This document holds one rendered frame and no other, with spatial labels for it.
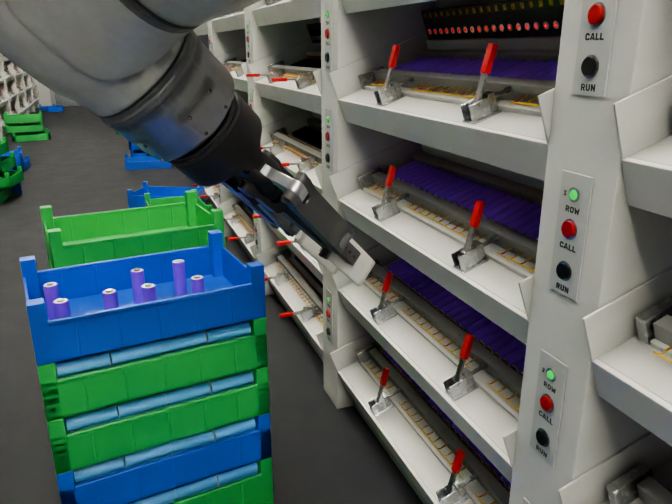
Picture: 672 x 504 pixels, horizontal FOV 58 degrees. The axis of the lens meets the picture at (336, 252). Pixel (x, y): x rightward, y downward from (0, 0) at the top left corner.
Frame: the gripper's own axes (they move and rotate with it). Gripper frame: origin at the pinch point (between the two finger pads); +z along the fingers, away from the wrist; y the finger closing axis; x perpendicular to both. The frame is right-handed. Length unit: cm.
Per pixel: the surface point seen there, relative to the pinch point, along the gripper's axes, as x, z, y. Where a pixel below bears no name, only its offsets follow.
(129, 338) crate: -20.4, 3.5, -26.9
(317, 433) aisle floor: -22, 63, -39
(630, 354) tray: 6.3, 17.0, 23.3
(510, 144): 21.2, 8.5, 5.0
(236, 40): 79, 59, -174
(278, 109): 48, 52, -108
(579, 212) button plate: 14.8, 7.9, 16.5
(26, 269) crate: -21, -4, -47
